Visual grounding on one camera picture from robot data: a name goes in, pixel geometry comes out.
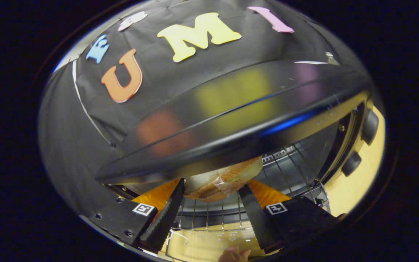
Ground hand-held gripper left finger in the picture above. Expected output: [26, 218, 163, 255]
[89, 178, 186, 254]

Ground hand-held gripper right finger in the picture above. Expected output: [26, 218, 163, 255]
[238, 178, 346, 254]

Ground sandwich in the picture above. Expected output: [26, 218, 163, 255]
[184, 156, 264, 203]

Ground black toaster oven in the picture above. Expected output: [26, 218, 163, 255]
[95, 60, 380, 262]

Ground white string tie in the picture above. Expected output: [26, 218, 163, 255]
[166, 229, 190, 245]

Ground oven wire rack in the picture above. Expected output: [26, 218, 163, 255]
[175, 144, 330, 232]

